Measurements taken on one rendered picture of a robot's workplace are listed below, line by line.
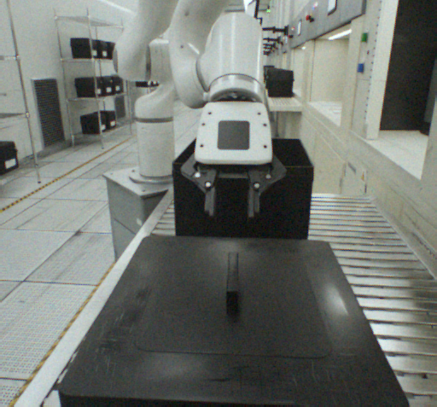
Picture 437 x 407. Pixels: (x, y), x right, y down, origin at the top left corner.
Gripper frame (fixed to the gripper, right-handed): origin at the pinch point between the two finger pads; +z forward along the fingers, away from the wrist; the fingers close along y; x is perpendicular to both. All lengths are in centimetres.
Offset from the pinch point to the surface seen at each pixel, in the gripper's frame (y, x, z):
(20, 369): -82, 111, 23
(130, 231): -34, 66, -19
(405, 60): 60, 58, -84
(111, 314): -12.4, -2.0, 13.4
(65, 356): -20.8, 8.1, 17.5
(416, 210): 41, 35, -15
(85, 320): -21.0, 12.8, 12.8
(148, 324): -8.1, -3.1, 14.4
